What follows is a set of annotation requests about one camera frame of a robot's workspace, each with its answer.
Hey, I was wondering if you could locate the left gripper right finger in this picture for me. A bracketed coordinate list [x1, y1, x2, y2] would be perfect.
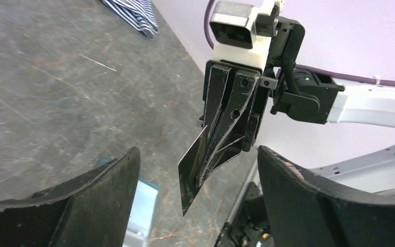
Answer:
[257, 146, 395, 246]

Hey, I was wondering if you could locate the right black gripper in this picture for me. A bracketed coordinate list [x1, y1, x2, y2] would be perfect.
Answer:
[196, 60, 270, 187]

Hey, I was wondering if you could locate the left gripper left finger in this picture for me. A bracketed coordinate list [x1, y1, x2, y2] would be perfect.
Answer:
[0, 147, 141, 246]

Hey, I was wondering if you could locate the teal card holder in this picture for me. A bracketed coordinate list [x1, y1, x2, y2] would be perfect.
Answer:
[97, 156, 159, 247]

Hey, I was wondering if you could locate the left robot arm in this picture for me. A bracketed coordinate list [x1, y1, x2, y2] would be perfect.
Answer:
[0, 145, 395, 246]

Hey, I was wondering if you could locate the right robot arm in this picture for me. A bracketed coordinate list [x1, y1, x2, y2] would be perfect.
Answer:
[179, 14, 395, 189]

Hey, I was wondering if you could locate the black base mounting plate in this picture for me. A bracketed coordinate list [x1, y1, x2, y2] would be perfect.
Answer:
[214, 182, 275, 246]

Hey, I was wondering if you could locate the blue striped cloth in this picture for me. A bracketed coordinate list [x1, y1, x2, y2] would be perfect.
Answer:
[102, 0, 159, 39]

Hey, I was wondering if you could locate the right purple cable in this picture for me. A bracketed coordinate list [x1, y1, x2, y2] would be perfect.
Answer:
[203, 0, 395, 90]

